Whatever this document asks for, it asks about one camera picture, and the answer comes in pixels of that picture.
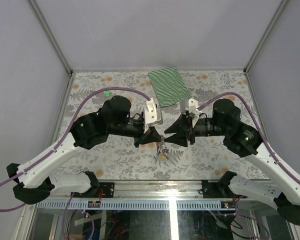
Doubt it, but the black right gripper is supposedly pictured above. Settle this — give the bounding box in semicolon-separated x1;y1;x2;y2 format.
164;111;228;147

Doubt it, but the large metal keyring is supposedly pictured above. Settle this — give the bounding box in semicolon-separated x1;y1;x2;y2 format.
156;136;169;160

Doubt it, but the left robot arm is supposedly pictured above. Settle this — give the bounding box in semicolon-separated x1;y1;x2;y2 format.
6;95;163;205

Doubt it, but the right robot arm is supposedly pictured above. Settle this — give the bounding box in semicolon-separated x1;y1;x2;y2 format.
164;98;300;226

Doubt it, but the floral tablecloth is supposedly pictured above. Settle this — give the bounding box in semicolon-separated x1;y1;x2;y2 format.
55;69;271;181

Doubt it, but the green white striped cloth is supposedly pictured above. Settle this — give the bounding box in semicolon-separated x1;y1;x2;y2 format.
148;67;192;108

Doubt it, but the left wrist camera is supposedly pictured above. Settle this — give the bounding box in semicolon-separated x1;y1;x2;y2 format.
143;98;163;133

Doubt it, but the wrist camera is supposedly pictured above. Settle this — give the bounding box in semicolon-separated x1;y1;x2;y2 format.
180;98;203;127
143;98;163;133

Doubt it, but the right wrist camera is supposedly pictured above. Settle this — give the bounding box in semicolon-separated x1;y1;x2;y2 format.
180;98;203;127

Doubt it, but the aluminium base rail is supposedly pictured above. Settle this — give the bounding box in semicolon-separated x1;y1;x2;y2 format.
27;178;276;201

